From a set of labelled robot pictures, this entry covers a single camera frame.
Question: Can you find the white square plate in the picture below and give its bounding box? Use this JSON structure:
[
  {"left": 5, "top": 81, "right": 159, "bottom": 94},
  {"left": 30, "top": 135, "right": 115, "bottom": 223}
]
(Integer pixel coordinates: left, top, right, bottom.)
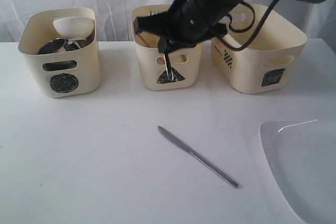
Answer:
[{"left": 259, "top": 119, "right": 335, "bottom": 223}]

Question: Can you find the white ceramic bowl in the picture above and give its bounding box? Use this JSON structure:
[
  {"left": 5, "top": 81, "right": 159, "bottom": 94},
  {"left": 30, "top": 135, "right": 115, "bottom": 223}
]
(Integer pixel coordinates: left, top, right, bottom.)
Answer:
[{"left": 53, "top": 16, "right": 95, "bottom": 40}]

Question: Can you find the black cable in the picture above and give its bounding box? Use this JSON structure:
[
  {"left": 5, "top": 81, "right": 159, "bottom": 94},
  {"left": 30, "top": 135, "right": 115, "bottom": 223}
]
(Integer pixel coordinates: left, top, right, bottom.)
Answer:
[{"left": 157, "top": 0, "right": 316, "bottom": 51}]

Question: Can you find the wooden chopstick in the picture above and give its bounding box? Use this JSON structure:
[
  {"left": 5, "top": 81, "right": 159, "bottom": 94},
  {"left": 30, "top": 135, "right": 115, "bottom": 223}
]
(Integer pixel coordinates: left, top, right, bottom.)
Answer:
[{"left": 138, "top": 34, "right": 150, "bottom": 47}]

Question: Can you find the cream bin with circle mark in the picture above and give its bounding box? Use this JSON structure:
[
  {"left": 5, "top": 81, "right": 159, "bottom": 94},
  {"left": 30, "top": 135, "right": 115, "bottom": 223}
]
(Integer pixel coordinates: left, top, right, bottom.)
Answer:
[{"left": 18, "top": 8, "right": 101, "bottom": 98}]

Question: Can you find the cream bin with square mark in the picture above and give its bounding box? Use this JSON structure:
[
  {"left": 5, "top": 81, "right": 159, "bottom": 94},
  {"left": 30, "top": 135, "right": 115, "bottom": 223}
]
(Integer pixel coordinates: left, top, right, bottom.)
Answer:
[{"left": 212, "top": 11, "right": 308, "bottom": 94}]

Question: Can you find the cream bin with triangle mark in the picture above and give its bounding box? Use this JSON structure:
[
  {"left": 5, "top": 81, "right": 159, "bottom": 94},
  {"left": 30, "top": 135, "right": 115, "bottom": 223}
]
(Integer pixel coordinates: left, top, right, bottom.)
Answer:
[{"left": 131, "top": 4, "right": 206, "bottom": 92}]

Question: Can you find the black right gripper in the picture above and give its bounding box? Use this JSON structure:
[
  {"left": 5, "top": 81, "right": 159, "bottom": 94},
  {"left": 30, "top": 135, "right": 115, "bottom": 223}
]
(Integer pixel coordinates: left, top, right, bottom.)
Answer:
[{"left": 134, "top": 0, "right": 243, "bottom": 52}]

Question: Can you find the steel fork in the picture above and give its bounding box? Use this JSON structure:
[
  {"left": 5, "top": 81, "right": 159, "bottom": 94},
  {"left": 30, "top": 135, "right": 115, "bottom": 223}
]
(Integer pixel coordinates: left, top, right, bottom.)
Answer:
[{"left": 164, "top": 52, "right": 174, "bottom": 82}]

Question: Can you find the white curtain backdrop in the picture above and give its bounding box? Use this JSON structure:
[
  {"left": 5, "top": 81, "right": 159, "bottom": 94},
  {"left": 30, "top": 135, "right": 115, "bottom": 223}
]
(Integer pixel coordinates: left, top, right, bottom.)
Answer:
[{"left": 1, "top": 0, "right": 335, "bottom": 47}]

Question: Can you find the steel table knife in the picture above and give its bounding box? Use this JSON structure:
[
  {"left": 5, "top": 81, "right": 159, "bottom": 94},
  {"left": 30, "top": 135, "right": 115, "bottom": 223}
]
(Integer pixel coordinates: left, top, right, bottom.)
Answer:
[{"left": 157, "top": 125, "right": 239, "bottom": 188}]

